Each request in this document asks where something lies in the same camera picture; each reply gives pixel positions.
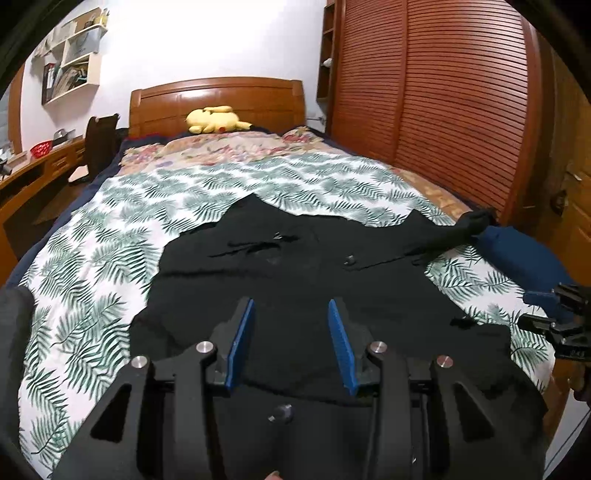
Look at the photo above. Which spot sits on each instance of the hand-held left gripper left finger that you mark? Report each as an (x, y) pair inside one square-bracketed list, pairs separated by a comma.
[(240, 346)]

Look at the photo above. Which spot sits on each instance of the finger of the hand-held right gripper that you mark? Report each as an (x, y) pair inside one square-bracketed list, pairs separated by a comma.
[(535, 323), (540, 297)]

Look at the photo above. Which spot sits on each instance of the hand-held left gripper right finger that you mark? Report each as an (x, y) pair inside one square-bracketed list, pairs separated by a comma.
[(344, 346)]

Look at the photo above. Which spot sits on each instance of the black coat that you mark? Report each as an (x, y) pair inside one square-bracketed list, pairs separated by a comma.
[(286, 272)]

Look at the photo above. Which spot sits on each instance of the navy blue cloth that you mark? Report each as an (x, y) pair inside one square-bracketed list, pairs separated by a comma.
[(517, 254)]

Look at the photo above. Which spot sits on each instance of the wooden door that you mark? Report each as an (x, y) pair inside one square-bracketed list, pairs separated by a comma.
[(570, 138)]

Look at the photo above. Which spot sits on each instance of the leaf print blanket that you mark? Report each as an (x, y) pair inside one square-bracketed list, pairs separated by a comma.
[(115, 240)]

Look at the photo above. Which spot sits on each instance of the floral quilt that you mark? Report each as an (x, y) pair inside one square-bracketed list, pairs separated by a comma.
[(207, 147)]

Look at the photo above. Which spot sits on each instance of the person's dark clothing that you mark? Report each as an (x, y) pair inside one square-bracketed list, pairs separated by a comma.
[(14, 369)]

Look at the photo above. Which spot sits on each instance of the wooden louvered wardrobe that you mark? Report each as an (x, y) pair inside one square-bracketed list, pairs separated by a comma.
[(438, 92)]

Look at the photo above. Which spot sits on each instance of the yellow plush toy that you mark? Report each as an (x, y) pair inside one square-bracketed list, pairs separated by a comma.
[(212, 119)]

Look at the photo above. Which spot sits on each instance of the wooden bed headboard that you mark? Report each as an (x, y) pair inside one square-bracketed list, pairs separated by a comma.
[(217, 97)]

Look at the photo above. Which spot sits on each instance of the black chair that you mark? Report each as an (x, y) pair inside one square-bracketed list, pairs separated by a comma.
[(99, 138)]

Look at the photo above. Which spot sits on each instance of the wooden desk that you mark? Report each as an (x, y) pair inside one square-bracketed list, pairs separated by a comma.
[(32, 180)]

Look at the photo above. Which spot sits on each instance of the red basket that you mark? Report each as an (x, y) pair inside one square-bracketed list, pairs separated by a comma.
[(41, 148)]

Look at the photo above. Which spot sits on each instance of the narrow wooden shelf unit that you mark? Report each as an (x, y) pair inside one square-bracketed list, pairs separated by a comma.
[(325, 46)]

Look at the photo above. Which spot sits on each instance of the white wall shelf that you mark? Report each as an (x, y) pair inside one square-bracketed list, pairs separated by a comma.
[(76, 55)]

